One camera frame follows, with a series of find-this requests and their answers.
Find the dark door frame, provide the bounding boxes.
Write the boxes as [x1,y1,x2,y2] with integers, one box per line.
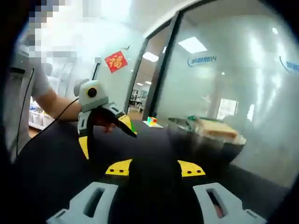
[125,10,185,117]

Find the black chest device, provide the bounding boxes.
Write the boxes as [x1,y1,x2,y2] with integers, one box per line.
[9,66,26,75]

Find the person in white shirt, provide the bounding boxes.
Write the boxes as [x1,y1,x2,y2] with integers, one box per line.
[4,44,57,161]

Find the white door handle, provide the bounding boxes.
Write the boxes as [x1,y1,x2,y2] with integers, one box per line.
[92,57,101,81]

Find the black table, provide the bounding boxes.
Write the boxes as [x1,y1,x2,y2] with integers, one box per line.
[14,119,290,224]

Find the person's left hand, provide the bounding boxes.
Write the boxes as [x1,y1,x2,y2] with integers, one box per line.
[93,108,117,133]

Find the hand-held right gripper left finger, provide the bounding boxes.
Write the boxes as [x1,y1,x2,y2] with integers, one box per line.
[46,159,138,224]

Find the black cable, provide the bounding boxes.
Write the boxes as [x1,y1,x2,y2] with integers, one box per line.
[15,67,35,157]
[30,98,79,140]

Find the metal bowl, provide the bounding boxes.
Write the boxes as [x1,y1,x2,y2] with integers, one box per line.
[168,118,247,164]

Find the blue logo decal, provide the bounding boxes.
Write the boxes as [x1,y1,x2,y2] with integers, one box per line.
[188,56,218,67]

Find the white paper sheet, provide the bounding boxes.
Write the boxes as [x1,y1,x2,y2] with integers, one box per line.
[142,120,164,129]

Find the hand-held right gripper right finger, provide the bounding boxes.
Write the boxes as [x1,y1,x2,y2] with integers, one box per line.
[174,160,267,224]

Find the white storage bins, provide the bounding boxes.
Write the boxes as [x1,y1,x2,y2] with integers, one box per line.
[29,104,57,129]

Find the red paper decoration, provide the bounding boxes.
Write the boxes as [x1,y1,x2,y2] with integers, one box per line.
[104,50,128,73]

